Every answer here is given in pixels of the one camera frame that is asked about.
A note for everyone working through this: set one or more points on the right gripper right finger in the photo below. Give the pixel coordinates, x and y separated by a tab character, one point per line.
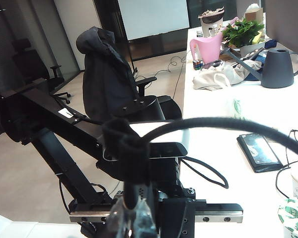
146	223

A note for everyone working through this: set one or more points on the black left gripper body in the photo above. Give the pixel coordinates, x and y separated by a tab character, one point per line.
166	173

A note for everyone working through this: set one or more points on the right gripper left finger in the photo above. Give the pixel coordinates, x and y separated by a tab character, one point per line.
119	223

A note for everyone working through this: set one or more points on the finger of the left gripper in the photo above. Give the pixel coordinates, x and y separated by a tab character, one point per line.
178	218
94	230

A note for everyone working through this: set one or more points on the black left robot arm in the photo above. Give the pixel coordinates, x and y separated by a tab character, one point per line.
47	101

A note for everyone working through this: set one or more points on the brown desk divider panel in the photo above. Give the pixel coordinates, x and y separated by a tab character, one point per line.
288	24

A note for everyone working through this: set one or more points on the black rectangular case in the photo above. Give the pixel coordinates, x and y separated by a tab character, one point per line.
258	151

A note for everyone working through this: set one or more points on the green print plastic bag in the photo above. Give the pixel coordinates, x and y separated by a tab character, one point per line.
237	106

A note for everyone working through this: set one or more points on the beige tote bag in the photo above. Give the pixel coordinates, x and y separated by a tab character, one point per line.
213	79

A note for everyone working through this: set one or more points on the rubik cube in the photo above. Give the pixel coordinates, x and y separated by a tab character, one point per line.
198	65

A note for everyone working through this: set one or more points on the black hooded jacket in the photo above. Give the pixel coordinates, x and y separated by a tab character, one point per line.
106	74

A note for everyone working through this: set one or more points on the green print paper cup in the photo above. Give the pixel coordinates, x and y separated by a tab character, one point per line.
295	215

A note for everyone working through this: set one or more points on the pink watering can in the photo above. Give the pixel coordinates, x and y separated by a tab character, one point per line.
208	49

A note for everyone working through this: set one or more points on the white plant pot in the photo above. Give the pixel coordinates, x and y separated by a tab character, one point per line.
250	49

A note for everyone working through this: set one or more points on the black watering can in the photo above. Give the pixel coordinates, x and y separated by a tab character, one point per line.
278	69

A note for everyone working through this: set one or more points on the whiteboard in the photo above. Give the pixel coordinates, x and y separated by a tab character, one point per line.
151	17

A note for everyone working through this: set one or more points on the brown and white pot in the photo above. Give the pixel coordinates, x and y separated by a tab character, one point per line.
211	22

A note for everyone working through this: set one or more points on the green leafy plant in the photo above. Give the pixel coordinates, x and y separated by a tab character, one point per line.
241	33

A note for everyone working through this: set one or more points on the cardboard box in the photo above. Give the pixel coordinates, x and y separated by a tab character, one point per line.
253	16

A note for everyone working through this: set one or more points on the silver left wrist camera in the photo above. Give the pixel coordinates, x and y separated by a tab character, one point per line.
164	131

